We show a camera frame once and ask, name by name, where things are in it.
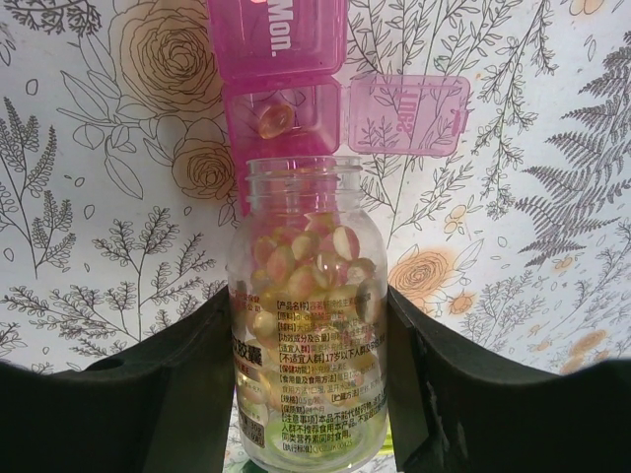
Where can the clear pill bottle yellow capsules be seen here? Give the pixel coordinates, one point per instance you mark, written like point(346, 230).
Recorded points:
point(307, 284)

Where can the floral table mat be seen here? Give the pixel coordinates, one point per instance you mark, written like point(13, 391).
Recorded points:
point(120, 196)

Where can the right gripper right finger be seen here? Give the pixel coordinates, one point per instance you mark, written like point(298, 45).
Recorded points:
point(457, 407)

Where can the pink weekly pill organizer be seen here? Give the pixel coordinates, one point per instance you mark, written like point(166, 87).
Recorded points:
point(278, 59)

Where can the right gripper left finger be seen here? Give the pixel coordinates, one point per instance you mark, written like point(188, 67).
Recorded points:
point(163, 405)

